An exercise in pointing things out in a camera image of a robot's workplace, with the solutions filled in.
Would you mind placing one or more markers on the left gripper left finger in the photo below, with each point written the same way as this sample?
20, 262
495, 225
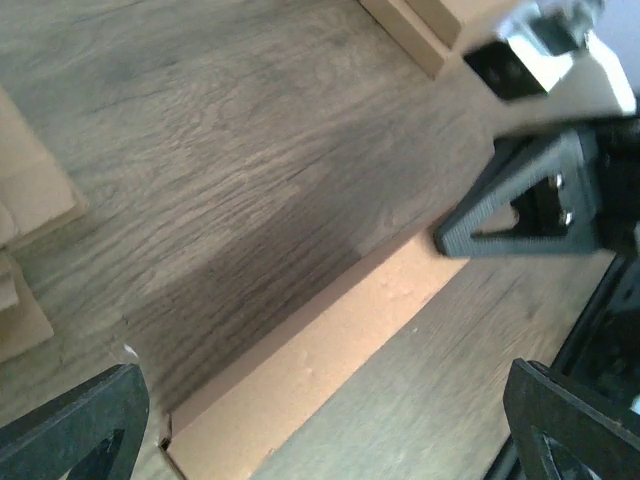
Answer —
93, 431

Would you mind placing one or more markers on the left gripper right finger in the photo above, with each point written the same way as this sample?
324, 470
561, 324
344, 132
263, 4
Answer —
564, 430

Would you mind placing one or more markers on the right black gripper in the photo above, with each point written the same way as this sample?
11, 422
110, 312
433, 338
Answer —
538, 195

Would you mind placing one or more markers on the brown cardboard box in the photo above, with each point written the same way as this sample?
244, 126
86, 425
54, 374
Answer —
233, 423

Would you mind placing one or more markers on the folded cardboard box front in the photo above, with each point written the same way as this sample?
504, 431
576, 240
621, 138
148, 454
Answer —
435, 34

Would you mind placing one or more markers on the stack of flat cardboard sheets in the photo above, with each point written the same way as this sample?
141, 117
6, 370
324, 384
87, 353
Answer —
37, 198

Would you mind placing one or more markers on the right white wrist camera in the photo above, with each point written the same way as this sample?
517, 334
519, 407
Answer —
552, 54

